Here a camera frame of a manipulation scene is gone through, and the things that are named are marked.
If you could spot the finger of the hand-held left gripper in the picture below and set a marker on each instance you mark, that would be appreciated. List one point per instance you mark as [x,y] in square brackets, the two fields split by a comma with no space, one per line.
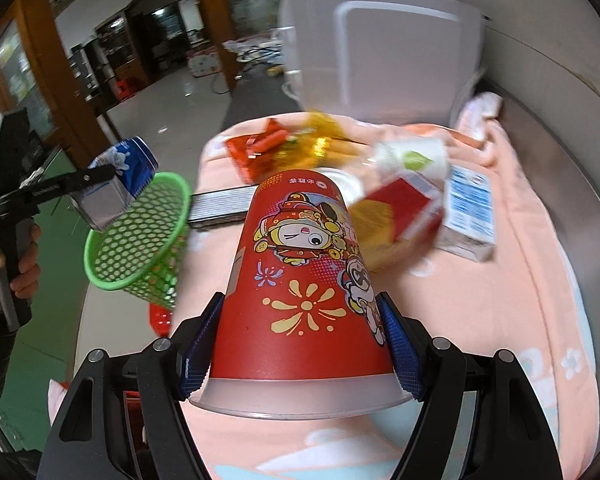
[75,181]

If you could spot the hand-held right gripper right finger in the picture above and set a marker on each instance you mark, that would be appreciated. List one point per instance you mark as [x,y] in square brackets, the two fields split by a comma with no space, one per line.
[402,355]

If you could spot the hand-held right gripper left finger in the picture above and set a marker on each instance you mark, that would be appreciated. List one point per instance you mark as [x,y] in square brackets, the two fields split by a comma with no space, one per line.
[200,355]

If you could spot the blue white milk carton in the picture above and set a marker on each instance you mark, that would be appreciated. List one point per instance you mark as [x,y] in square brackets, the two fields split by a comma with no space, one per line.
[125,160]

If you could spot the green plastic mesh basket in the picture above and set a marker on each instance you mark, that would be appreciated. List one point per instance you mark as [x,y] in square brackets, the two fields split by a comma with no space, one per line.
[130,255]

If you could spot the red cartoon print paper cup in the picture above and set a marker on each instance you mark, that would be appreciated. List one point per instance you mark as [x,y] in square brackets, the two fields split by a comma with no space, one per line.
[300,280]

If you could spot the white drink carton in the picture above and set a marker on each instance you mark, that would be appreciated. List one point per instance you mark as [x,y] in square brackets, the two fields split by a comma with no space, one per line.
[467,210]

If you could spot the red snack packet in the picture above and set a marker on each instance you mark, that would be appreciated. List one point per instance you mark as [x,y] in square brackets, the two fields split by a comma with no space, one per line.
[252,152]

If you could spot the white paper cup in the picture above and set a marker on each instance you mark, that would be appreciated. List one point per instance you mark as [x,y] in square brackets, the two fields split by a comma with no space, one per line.
[415,160]

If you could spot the yellow crinkled wrapper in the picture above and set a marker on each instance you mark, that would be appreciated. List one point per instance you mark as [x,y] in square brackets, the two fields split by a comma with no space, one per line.
[320,135]

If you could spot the person's left hand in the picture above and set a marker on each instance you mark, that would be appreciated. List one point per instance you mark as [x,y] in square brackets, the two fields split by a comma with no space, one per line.
[26,265]

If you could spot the red plastic container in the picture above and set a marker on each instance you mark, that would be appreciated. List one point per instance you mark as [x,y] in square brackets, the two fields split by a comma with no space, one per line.
[161,320]

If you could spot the pink flower print blanket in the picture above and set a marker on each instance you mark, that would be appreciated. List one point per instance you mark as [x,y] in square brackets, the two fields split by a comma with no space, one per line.
[480,310]

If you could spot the wooden pillar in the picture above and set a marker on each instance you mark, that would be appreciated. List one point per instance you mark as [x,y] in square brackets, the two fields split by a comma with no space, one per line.
[215,25]
[55,70]

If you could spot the black silver flat box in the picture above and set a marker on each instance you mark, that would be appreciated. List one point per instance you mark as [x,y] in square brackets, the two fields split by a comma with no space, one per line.
[215,207]

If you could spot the red yellow cardboard box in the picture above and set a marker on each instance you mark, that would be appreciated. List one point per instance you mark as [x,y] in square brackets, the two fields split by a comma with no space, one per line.
[405,205]

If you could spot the polka dot play tent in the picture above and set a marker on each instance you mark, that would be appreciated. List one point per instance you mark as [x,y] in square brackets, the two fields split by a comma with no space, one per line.
[204,62]

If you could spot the pink white small cloth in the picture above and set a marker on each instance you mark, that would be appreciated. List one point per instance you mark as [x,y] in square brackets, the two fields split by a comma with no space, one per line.
[480,112]

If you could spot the white microwave oven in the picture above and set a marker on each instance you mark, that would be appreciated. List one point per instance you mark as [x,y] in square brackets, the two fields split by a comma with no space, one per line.
[380,50]

